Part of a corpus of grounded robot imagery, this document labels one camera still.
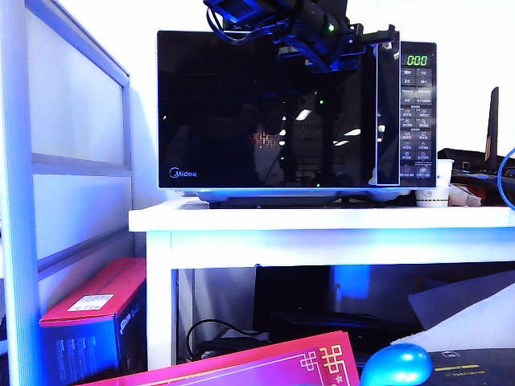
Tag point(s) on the crumpled paper packaging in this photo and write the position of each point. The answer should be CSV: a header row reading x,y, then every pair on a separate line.
x,y
463,196

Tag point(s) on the glossy blue egg-shaped object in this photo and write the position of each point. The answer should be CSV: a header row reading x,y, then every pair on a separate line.
x,y
397,366

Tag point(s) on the red and blue carton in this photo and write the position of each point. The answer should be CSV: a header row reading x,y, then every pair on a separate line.
x,y
90,305

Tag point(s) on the white patterned paper cup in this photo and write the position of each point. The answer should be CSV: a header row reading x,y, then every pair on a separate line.
x,y
432,198

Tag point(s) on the pink patterned flat box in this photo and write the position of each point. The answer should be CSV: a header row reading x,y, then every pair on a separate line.
x,y
261,366

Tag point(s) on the grey-framed partition panel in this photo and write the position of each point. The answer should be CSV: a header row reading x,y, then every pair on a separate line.
x,y
80,100

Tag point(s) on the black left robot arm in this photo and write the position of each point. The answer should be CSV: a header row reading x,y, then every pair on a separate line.
x,y
314,14

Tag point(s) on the white table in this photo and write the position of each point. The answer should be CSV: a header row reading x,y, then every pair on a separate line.
x,y
322,245

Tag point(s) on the white Midea microwave body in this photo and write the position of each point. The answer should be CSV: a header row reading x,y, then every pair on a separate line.
x,y
418,120

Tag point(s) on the black router with antenna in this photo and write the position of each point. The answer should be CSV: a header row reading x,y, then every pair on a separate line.
x,y
472,161

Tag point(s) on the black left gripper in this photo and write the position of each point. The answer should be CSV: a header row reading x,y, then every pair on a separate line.
x,y
342,48

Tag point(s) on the white foam sheet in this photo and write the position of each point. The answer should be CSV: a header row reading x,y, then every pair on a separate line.
x,y
475,321

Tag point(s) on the black paper shredder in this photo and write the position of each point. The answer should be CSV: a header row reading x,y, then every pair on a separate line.
x,y
475,370

